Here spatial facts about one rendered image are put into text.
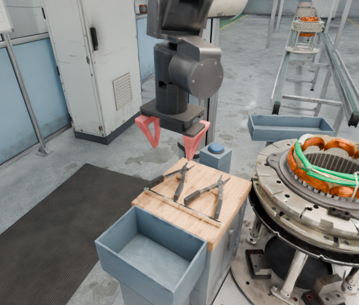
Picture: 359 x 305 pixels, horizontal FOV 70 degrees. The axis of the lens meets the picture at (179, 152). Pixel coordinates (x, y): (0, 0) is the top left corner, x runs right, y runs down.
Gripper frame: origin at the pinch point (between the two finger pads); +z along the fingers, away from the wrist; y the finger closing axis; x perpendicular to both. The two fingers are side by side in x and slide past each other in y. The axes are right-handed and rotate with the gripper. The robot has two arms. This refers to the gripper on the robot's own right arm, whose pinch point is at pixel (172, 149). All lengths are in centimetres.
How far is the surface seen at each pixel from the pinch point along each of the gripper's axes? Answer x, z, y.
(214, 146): 23.6, 12.7, -0.7
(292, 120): 53, 12, 15
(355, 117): 148, 44, 41
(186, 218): -6.1, 9.9, 7.2
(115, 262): -19.4, 12.0, 1.0
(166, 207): -5.7, 10.0, 2.3
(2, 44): 73, 18, -207
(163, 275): -14.4, 17.7, 7.3
